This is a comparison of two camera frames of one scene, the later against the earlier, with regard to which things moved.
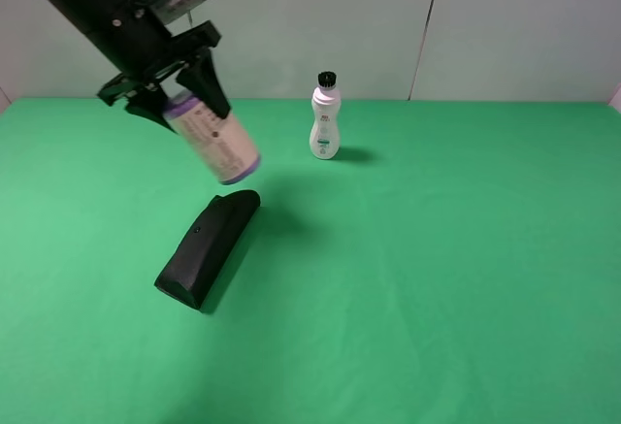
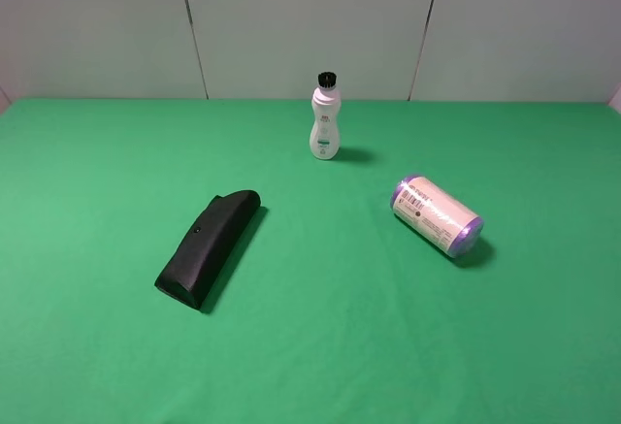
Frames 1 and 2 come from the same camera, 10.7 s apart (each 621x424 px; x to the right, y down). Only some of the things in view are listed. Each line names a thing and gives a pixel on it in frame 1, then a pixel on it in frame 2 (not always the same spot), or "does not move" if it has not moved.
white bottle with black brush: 324,142 does not move
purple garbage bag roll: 220,144 to 435,215
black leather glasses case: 205,245 does not move
